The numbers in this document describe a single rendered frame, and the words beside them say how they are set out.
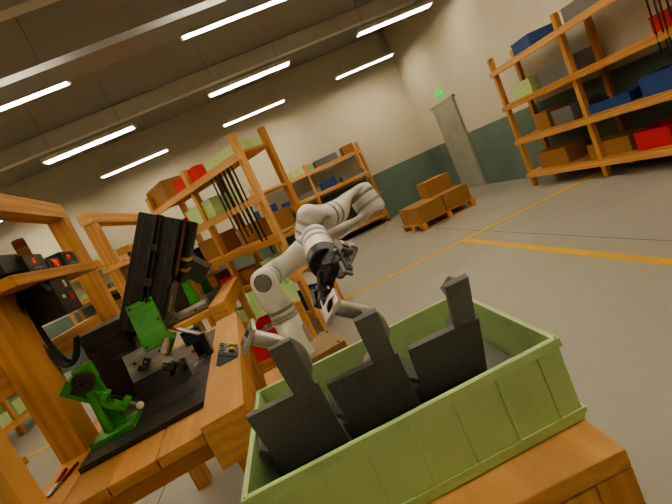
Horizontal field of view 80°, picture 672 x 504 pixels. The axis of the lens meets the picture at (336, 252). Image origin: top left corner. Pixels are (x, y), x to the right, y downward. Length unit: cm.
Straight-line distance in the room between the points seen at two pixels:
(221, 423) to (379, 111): 1064
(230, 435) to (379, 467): 64
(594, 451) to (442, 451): 25
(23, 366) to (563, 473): 161
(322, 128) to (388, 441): 1052
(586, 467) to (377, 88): 1116
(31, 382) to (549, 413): 159
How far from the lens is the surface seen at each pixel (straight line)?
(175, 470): 148
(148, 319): 190
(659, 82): 570
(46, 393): 179
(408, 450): 79
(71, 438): 183
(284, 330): 135
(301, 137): 1096
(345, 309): 73
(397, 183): 1132
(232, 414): 131
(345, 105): 1132
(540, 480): 83
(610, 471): 86
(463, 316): 80
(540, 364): 82
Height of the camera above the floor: 136
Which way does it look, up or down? 8 degrees down
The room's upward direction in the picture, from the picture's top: 25 degrees counter-clockwise
